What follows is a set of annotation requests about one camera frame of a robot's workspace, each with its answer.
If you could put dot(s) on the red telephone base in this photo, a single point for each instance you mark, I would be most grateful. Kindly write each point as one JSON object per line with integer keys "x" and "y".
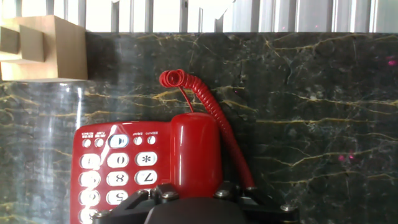
{"x": 124, "y": 130}

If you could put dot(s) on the red telephone handset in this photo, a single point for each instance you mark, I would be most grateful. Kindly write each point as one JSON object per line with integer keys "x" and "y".
{"x": 196, "y": 155}

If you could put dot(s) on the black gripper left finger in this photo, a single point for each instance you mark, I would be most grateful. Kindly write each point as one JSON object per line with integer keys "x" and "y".
{"x": 130, "y": 202}

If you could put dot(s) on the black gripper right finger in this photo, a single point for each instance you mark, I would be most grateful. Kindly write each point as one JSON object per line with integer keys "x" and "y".
{"x": 264, "y": 203}

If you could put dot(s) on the wooden block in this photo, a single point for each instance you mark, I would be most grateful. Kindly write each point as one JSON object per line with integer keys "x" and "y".
{"x": 62, "y": 46}

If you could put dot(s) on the black marble pattern mat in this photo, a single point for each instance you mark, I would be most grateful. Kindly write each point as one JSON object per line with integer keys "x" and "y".
{"x": 311, "y": 124}

